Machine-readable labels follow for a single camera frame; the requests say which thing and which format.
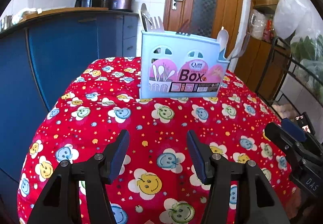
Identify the white plastic bag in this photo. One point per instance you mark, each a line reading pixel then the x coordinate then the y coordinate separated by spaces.
pixel 292 17

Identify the steel table knife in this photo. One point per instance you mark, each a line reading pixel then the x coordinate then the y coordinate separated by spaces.
pixel 143 15

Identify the leafy greens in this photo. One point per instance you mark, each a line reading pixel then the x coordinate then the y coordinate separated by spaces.
pixel 307 54

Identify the light blue utensil box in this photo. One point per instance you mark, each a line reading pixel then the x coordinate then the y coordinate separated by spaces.
pixel 181 67

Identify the wooden shelf unit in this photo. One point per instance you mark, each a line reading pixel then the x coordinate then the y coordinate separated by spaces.
pixel 254 67

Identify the eggs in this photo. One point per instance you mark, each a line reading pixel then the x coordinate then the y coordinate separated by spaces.
pixel 285 111

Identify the dark rice cooker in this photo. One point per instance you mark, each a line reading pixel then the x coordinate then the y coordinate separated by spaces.
pixel 119 3

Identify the white cloth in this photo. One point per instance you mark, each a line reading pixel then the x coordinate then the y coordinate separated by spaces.
pixel 24 14

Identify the blue kitchen base cabinet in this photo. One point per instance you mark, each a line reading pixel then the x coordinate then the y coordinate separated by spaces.
pixel 63 57

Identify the black metal rack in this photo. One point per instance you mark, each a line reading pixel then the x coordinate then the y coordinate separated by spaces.
pixel 276 62

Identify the red bottles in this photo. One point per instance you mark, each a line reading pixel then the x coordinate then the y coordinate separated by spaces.
pixel 269 30

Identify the red smiley flower tablecloth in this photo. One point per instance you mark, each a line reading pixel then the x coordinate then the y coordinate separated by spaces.
pixel 151 138

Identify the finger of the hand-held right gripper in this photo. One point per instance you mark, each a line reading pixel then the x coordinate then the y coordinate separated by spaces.
pixel 294 130
pixel 280 135

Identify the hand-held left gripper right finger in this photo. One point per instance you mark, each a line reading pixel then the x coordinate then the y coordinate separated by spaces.
pixel 198 155

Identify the metal cup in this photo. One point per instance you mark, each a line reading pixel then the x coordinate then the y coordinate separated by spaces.
pixel 6 23

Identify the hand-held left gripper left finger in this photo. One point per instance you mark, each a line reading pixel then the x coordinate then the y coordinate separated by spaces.
pixel 118 155

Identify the clear plastic bag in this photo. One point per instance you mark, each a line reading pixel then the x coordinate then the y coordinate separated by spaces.
pixel 257 24

